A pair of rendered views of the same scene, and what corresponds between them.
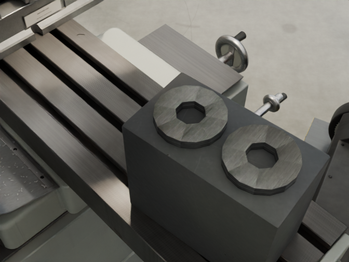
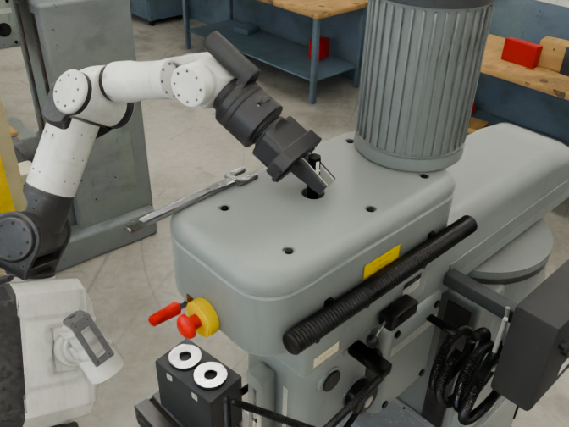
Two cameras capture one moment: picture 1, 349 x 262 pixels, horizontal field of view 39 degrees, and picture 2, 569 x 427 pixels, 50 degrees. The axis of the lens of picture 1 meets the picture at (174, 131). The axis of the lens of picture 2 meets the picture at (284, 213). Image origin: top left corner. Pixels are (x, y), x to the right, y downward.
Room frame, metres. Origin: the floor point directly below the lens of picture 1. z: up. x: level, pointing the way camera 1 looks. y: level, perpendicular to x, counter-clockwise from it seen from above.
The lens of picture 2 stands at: (1.48, 0.20, 2.41)
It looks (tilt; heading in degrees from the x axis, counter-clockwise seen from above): 34 degrees down; 181
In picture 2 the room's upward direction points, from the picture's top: 2 degrees clockwise
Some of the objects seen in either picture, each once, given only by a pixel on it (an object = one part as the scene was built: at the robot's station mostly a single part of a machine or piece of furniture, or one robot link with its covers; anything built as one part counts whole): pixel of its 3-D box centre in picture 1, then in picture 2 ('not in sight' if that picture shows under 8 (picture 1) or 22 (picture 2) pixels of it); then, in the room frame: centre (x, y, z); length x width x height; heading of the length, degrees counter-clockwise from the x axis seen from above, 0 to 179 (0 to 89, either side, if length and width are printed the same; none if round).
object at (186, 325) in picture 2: not in sight; (190, 324); (0.83, 0.04, 1.76); 0.04 x 0.03 x 0.04; 46
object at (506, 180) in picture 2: not in sight; (460, 202); (0.29, 0.57, 1.66); 0.80 x 0.23 x 0.20; 136
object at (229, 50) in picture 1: (223, 60); not in sight; (1.00, -0.13, 0.64); 0.16 x 0.12 x 0.12; 136
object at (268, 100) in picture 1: (262, 110); not in sight; (0.93, -0.25, 0.52); 0.22 x 0.06 x 0.06; 136
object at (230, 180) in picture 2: not in sight; (193, 198); (0.69, 0.03, 1.89); 0.24 x 0.04 x 0.01; 138
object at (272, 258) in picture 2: not in sight; (317, 229); (0.64, 0.23, 1.81); 0.47 x 0.26 x 0.16; 136
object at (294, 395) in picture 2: not in sight; (304, 369); (0.65, 0.22, 1.47); 0.21 x 0.19 x 0.32; 46
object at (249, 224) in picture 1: (218, 180); (199, 389); (0.35, -0.06, 1.04); 0.22 x 0.12 x 0.20; 53
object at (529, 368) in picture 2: not in sight; (551, 335); (0.67, 0.67, 1.62); 0.20 x 0.09 x 0.21; 136
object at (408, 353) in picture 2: not in sight; (366, 324); (0.51, 0.36, 1.47); 0.24 x 0.19 x 0.26; 46
